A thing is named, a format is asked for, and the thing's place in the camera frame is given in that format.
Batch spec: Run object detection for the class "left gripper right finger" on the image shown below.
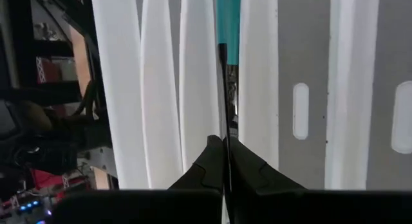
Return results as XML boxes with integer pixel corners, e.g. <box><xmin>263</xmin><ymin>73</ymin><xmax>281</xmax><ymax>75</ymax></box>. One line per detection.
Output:
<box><xmin>228</xmin><ymin>136</ymin><xmax>307</xmax><ymax>192</ymax></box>

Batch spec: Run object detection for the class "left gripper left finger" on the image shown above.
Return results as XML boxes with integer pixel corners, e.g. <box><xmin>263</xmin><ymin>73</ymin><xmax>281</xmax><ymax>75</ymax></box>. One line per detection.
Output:
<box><xmin>167</xmin><ymin>135</ymin><xmax>225</xmax><ymax>191</ymax></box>

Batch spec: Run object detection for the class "white plastic cutlery tray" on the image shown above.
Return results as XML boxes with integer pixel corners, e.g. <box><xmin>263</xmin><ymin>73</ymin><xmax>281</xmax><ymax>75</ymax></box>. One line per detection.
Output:
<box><xmin>91</xmin><ymin>0</ymin><xmax>412</xmax><ymax>191</ymax></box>

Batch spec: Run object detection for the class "teal-handled knife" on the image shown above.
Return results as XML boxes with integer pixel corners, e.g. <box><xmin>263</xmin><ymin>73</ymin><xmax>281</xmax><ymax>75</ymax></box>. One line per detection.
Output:
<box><xmin>216</xmin><ymin>0</ymin><xmax>241</xmax><ymax>192</ymax></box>

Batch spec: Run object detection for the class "red object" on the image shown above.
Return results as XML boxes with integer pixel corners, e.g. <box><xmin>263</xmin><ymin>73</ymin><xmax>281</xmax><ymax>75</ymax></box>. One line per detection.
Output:
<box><xmin>30</xmin><ymin>167</ymin><xmax>94</xmax><ymax>190</ymax></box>

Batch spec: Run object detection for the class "device with blue lights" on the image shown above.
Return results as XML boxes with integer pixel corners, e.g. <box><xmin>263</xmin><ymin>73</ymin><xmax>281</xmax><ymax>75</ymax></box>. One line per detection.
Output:
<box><xmin>0</xmin><ymin>191</ymin><xmax>55</xmax><ymax>224</ymax></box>

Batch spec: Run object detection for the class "black table frame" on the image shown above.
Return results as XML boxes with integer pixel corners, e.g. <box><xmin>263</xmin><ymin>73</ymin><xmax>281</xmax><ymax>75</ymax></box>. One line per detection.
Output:
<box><xmin>30</xmin><ymin>0</ymin><xmax>109</xmax><ymax>122</ymax></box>

